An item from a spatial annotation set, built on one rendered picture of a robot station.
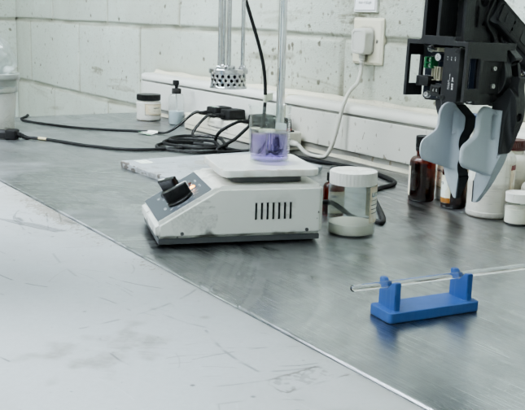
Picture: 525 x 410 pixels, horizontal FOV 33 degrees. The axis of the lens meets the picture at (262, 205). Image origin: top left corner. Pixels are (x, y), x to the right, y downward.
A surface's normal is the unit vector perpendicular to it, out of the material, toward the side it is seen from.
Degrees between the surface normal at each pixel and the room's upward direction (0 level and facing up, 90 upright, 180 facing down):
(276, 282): 0
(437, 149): 91
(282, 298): 0
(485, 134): 89
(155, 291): 0
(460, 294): 90
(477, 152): 89
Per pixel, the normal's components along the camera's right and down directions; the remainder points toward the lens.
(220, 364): 0.03, -0.98
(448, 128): 0.58, 0.20
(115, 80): -0.84, 0.10
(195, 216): 0.25, 0.21
